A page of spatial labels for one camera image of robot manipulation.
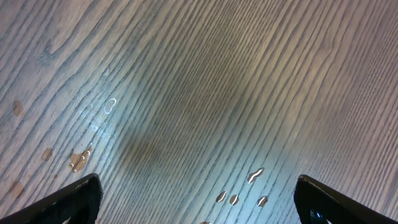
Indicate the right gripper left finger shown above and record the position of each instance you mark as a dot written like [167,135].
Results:
[78,202]

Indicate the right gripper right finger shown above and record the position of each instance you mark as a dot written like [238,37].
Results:
[316,202]

